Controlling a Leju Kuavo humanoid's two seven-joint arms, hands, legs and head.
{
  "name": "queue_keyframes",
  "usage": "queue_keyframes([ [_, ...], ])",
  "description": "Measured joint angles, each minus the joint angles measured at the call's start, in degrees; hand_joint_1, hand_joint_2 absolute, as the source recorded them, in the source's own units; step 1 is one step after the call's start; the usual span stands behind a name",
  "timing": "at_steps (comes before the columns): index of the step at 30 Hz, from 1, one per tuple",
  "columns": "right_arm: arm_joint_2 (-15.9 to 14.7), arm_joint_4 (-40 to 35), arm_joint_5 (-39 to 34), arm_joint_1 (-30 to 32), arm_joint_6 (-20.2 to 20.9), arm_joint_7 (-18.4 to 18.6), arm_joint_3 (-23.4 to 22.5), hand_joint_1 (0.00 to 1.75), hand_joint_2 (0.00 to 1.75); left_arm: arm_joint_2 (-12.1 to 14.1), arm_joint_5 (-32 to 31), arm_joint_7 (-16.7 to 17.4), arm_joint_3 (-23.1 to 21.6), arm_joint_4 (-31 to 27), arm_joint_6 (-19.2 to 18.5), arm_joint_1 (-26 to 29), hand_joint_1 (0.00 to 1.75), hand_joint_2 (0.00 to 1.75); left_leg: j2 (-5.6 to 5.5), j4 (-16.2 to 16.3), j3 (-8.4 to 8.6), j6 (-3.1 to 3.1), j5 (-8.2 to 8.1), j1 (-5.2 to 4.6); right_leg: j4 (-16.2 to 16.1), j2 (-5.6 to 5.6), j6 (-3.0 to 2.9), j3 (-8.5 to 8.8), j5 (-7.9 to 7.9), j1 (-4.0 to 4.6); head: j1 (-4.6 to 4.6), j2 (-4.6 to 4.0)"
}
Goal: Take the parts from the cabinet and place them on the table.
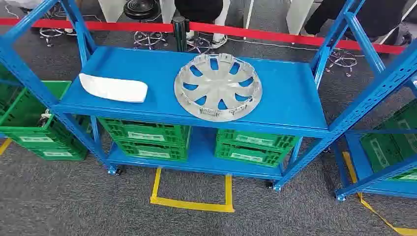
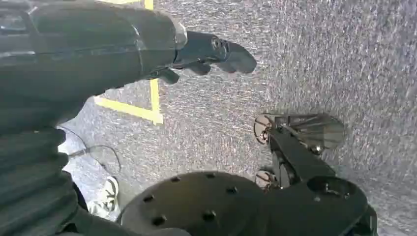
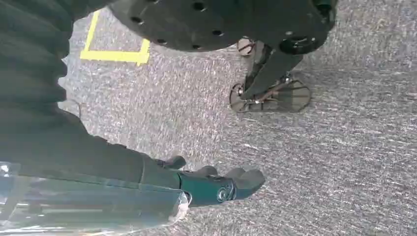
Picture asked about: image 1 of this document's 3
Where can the blue steel shelf rack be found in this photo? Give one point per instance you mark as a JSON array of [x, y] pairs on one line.
[[354, 154], [163, 71]]

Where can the green plastic crate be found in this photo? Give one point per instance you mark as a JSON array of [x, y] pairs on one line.
[[153, 151], [19, 119], [387, 146], [146, 130], [257, 138], [251, 156], [62, 153]]

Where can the yellow floor tape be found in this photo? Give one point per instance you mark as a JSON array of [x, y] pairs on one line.
[[4, 146], [368, 205], [192, 205]]

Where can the white table leg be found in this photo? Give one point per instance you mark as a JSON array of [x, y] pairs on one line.
[[248, 16], [167, 11], [112, 9], [299, 14]]

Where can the white curved plastic part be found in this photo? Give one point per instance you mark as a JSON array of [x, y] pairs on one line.
[[114, 88]]

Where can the black barrier post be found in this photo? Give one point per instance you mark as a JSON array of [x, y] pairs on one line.
[[180, 32]]

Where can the black stool with chrome base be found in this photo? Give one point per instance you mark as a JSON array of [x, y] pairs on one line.
[[141, 8]]

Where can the chrome stool base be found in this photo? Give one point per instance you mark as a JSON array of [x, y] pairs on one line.
[[51, 32], [199, 44], [342, 60]]

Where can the small white part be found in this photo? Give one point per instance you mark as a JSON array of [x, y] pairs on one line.
[[46, 115]]

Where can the silver plastic hubcap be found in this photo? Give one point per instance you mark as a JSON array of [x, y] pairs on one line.
[[217, 88]]

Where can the red barrier belt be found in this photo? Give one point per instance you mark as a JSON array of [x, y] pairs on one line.
[[107, 26], [277, 35]]

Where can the person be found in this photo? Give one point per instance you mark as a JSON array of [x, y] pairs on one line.
[[374, 16], [198, 9]]

